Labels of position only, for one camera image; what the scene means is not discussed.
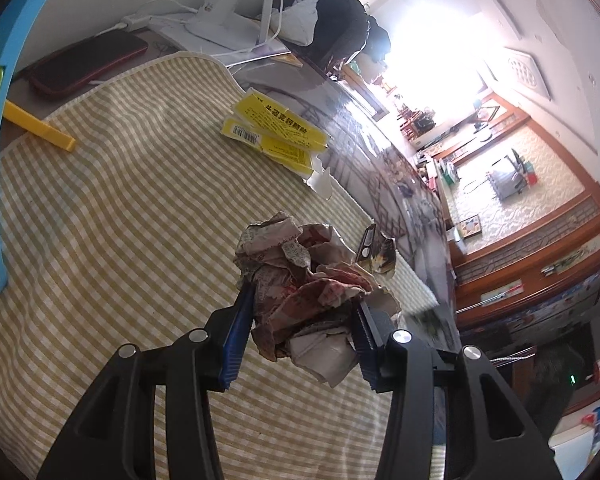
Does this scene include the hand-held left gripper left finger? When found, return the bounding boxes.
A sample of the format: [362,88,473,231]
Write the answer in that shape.
[37,285,256,480]

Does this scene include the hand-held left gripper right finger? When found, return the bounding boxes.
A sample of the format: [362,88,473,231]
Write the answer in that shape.
[352,300,556,480]

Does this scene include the reddish newspaper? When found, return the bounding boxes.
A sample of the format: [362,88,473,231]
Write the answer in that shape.
[234,211,403,388]

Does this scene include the brown patterned card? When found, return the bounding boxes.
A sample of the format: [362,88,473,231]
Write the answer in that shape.
[354,222,398,277]

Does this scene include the yellow checked table mat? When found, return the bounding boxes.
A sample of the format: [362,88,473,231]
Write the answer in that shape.
[0,52,438,480]

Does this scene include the wooden cabinet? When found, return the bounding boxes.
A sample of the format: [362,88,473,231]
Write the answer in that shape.
[432,95,600,331]

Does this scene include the yellow medicine box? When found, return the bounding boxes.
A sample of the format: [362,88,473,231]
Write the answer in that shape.
[220,87,333,198]

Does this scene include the yellow plastic bar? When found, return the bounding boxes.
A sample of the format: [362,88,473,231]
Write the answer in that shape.
[2,100,77,153]

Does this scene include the stack of white papers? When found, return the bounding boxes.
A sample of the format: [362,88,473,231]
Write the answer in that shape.
[150,15,293,68]

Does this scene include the dark red phone case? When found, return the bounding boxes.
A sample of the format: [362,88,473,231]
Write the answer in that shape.
[27,29,150,101]

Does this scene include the white square ceiling panel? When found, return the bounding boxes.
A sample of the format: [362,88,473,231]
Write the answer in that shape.
[505,49,551,101]

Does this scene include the white desk lamp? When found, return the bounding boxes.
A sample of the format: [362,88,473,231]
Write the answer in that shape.
[185,0,301,48]

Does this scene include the black and white bag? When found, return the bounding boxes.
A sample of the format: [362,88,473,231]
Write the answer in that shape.
[312,0,391,68]

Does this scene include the white plastic bag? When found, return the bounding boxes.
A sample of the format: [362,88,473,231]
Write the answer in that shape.
[280,0,323,46]

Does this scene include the blue plastic stand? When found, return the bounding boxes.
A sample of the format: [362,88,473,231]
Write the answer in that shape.
[0,0,63,302]

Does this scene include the small picture frame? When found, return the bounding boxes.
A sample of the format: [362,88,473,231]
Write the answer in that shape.
[455,215,482,239]

